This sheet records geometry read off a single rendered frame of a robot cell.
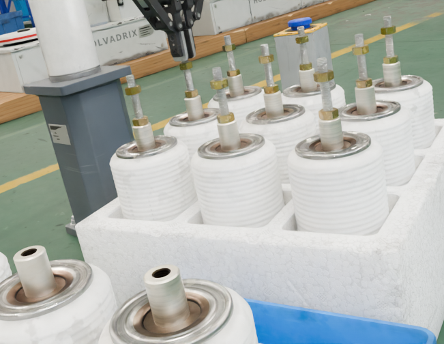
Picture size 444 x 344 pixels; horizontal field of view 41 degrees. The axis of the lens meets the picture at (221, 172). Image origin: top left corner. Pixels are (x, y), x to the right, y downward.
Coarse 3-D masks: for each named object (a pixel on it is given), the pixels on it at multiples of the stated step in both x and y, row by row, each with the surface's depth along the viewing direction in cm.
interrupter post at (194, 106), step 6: (198, 96) 80; (186, 102) 80; (192, 102) 80; (198, 102) 80; (186, 108) 81; (192, 108) 80; (198, 108) 80; (192, 114) 80; (198, 114) 81; (192, 120) 81
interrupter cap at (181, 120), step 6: (210, 108) 84; (216, 108) 84; (180, 114) 84; (186, 114) 84; (204, 114) 83; (210, 114) 82; (216, 114) 81; (174, 120) 82; (180, 120) 81; (186, 120) 82; (198, 120) 79; (204, 120) 78; (210, 120) 79; (174, 126) 80; (180, 126) 79; (186, 126) 78
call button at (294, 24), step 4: (292, 20) 100; (296, 20) 99; (300, 20) 98; (304, 20) 98; (308, 20) 98; (288, 24) 99; (292, 24) 99; (296, 24) 98; (300, 24) 98; (304, 24) 98; (308, 24) 99; (292, 28) 100; (296, 28) 99; (304, 28) 99
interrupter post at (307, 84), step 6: (300, 72) 84; (306, 72) 83; (312, 72) 83; (300, 78) 84; (306, 78) 83; (312, 78) 84; (306, 84) 84; (312, 84) 84; (306, 90) 84; (312, 90) 84
